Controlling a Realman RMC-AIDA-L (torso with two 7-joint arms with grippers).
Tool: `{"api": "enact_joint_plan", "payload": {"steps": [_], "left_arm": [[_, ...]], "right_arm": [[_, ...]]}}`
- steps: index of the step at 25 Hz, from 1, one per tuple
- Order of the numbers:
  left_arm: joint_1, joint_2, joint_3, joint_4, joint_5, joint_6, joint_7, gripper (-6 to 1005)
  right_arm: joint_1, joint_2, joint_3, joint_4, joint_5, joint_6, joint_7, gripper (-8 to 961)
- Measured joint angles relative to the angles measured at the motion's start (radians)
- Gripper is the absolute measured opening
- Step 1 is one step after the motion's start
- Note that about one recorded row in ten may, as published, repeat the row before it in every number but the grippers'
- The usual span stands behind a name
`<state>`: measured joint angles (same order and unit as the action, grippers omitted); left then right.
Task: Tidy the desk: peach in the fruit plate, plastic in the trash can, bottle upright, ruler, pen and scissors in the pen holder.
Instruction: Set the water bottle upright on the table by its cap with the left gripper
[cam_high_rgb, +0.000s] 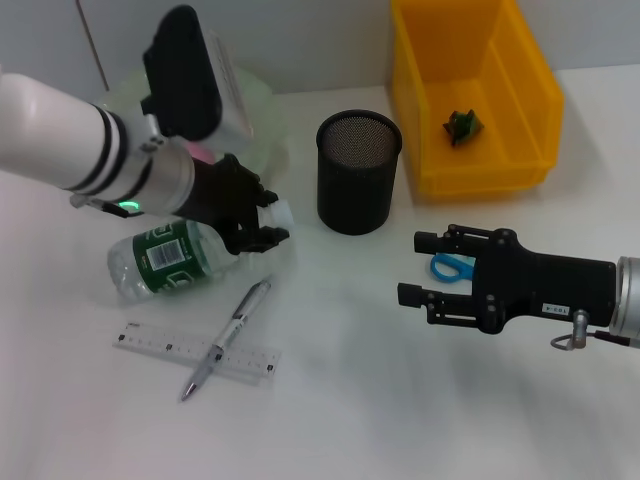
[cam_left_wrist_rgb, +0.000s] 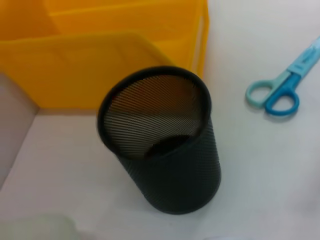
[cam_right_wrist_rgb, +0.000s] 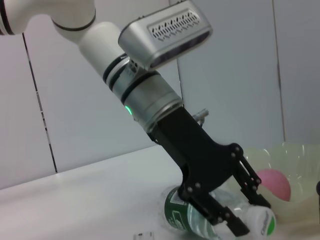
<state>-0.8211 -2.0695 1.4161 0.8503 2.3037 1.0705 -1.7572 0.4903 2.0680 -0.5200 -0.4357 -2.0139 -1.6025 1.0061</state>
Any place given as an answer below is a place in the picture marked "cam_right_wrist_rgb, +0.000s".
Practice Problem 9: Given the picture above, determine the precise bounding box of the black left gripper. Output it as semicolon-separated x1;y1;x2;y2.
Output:
149;105;273;238

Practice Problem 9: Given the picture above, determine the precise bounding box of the pink toy peach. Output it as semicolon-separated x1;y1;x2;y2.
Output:
256;168;292;202

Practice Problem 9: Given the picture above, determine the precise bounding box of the clear green-label water bottle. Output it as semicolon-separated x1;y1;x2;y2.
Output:
163;184;277;240

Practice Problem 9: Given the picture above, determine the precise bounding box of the translucent green fruit plate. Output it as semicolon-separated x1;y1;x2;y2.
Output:
228;142;320;225

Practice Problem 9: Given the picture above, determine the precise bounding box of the black mesh pen holder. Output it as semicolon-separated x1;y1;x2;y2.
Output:
315;180;320;211

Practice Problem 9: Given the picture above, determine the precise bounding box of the clear plastic ruler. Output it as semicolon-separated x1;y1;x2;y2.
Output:
133;231;155;240

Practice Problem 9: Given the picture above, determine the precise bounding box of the left arm cable with plugs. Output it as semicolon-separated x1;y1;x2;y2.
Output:
191;107;210;126

